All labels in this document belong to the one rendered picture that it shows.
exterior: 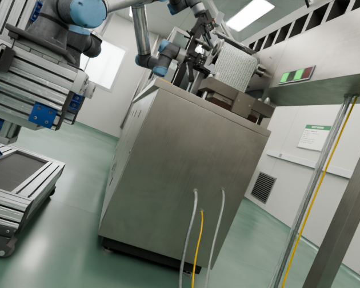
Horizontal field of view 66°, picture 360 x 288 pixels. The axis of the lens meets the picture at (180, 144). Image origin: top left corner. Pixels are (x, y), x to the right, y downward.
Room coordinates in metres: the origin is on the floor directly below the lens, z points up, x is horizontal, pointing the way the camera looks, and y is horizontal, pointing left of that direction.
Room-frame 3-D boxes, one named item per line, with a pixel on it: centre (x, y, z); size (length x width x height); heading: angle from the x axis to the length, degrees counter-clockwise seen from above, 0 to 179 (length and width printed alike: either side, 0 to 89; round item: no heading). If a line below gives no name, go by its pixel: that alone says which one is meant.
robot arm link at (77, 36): (1.61, 0.79, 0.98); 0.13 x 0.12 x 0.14; 169
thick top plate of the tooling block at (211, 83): (1.55, -0.19, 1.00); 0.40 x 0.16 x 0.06; 104
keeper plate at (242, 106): (1.46, -0.22, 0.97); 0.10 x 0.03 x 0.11; 104
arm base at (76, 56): (1.61, 0.79, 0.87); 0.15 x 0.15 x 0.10
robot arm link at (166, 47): (1.56, 0.26, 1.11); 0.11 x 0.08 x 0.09; 104
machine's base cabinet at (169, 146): (2.61, 0.18, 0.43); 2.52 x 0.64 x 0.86; 14
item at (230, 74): (1.66, -0.12, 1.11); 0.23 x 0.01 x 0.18; 104
